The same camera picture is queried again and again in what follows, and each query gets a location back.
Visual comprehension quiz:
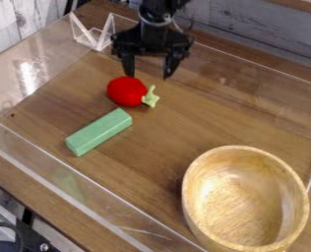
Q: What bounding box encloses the black cable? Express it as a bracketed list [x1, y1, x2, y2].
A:
[0, 220, 26, 252]

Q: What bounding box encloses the wooden bowl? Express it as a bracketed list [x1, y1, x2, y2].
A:
[183, 146, 310, 252]

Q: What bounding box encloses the red plush tomato toy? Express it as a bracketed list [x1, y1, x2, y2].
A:
[108, 77, 160, 108]

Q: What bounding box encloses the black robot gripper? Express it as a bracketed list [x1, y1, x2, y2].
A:
[112, 24, 195, 79]

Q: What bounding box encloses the clear acrylic corner bracket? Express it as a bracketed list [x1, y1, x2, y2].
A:
[69, 13, 116, 52]

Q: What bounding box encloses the green rectangular block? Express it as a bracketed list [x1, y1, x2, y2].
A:
[67, 108, 133, 157]

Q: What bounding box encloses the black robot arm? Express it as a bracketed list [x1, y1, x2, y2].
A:
[112, 0, 195, 79]

